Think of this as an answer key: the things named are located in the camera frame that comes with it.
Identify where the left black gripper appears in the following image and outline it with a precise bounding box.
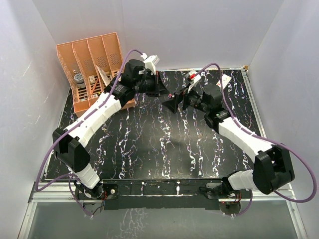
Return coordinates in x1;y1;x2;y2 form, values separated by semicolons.
134;71;169;98

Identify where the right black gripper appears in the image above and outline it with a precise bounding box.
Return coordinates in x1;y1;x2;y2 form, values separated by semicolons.
162;83;210;114

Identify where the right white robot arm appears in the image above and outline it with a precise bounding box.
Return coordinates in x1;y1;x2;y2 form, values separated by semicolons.
162;84;295;198

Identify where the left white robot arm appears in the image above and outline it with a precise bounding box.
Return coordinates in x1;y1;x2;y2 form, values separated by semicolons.
53;55;169;199

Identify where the white packaged card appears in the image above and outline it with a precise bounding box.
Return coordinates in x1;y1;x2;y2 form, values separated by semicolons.
96;65;112;87

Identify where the white red small box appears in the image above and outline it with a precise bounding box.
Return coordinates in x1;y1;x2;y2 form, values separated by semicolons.
216;74;232;89

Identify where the small white beige box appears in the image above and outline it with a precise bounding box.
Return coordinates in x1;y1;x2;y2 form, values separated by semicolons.
89;75;96;84

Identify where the orange perforated file organizer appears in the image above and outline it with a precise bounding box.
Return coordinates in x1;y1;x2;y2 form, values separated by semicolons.
56;32;123;117

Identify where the grey round canister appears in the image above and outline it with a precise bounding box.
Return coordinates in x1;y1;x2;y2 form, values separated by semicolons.
73;70;85;89

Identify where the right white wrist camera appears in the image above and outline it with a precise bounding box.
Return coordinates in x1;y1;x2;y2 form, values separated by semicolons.
186;70;201;93

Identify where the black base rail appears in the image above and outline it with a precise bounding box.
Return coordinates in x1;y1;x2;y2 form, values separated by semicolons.
74;178;252;212

